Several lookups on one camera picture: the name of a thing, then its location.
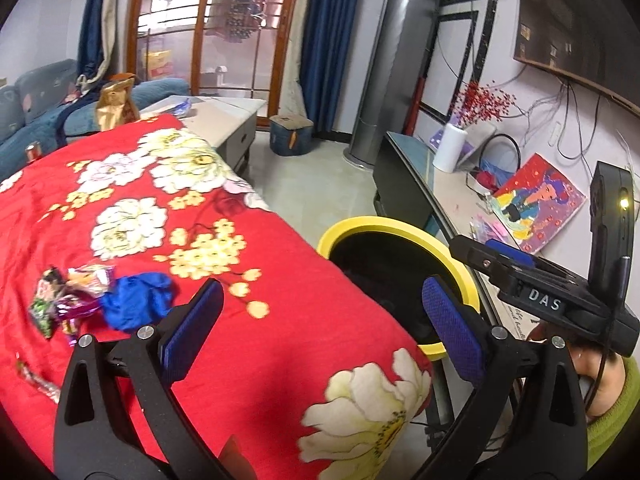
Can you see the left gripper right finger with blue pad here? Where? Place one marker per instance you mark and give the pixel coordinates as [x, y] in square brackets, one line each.
[524, 419]

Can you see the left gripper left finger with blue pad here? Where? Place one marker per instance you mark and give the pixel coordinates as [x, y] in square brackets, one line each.
[94, 437]

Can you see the purple snack wrapper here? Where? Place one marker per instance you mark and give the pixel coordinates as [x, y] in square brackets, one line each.
[81, 296]

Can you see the right green sleeve forearm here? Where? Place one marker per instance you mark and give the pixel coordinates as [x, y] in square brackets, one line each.
[604, 430]

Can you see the yellow rimmed black trash bin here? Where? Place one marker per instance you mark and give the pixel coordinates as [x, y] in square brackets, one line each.
[389, 260]

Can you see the person's right hand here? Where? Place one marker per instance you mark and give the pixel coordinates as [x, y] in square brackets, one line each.
[608, 374]

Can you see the blue crumpled plastic bag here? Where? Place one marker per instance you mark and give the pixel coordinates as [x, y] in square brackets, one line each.
[137, 300]

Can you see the bead organizer box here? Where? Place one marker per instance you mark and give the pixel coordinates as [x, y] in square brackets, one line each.
[483, 229]

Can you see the colourful painting canvas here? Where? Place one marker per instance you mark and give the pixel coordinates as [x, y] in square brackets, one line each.
[536, 203]

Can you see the green snack wrapper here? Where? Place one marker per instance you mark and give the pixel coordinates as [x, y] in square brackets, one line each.
[41, 310]

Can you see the red floral blanket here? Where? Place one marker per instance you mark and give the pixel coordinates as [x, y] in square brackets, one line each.
[314, 378]

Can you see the long tv cabinet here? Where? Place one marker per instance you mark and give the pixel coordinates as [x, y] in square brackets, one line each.
[410, 189]

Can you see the white ribbed vase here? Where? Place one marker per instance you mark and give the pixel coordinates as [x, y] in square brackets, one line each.
[449, 144]

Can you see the black hoop basket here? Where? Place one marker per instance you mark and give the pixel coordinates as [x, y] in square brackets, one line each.
[499, 159]

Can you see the red berry branches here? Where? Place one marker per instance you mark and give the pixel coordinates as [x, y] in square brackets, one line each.
[478, 103]

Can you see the grey coffee table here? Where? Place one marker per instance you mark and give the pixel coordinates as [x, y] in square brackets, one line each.
[229, 125]

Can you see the blue wrapper on coffee table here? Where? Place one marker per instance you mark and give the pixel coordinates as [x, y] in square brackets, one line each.
[181, 109]

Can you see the blue storage stool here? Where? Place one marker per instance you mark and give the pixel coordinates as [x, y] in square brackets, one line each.
[290, 135]

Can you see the small metal can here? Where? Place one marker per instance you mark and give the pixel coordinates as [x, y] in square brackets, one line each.
[33, 152]

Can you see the gold foil gift bag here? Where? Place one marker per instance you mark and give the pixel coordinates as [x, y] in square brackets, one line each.
[115, 106]

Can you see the blue sofa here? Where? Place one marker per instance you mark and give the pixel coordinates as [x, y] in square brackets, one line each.
[30, 110]

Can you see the grey standing air conditioner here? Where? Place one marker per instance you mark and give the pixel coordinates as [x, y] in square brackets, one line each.
[393, 76]

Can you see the blue left curtain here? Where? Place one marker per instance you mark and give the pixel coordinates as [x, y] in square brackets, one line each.
[91, 46]

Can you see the blue curtain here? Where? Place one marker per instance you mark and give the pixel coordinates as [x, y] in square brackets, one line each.
[326, 41]
[91, 46]

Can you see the wooden framed glass door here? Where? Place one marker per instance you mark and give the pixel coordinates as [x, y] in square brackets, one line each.
[231, 48]

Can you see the blue right curtain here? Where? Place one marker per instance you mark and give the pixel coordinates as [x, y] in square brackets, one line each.
[326, 41]

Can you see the wall mounted television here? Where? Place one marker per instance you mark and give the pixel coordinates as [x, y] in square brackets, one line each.
[592, 42]

